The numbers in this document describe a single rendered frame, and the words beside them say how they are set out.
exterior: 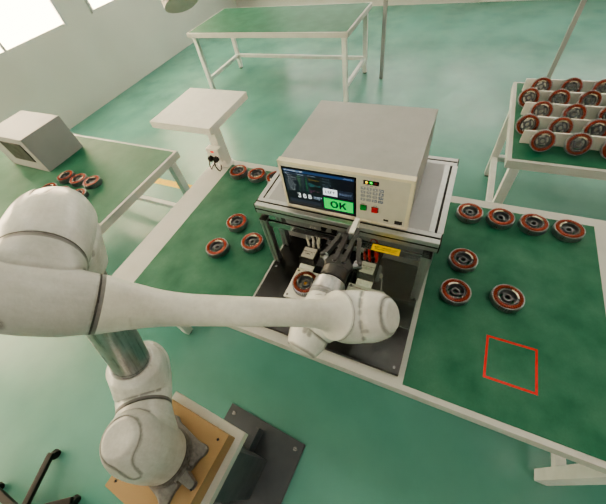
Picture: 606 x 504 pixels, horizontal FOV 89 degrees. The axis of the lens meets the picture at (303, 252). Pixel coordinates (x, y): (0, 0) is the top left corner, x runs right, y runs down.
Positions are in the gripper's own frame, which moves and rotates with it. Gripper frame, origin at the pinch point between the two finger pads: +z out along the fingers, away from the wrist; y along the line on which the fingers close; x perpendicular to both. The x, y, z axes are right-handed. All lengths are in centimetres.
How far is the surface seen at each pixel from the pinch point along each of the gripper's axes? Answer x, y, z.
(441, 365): -43, 37, -16
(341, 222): -6.9, -6.9, 7.0
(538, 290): -43, 66, 26
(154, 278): -44, -94, -22
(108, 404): -119, -131, -83
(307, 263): -29.5, -20.1, 0.9
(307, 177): 8.2, -18.9, 9.6
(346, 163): 13.3, -6.7, 13.1
